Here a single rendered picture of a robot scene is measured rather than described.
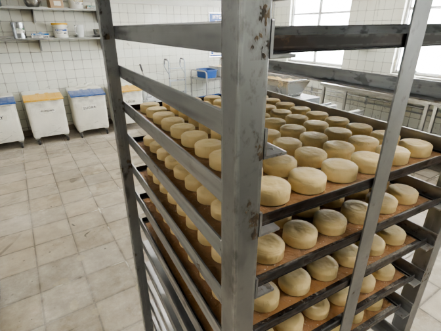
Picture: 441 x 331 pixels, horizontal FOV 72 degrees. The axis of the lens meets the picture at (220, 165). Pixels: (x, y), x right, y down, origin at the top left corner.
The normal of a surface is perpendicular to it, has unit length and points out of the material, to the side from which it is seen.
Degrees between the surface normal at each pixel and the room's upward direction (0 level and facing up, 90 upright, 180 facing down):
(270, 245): 0
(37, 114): 92
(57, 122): 94
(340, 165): 0
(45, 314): 0
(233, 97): 90
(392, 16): 90
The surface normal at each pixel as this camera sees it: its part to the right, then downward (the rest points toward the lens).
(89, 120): 0.51, 0.39
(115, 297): 0.00, -0.91
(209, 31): -0.87, 0.20
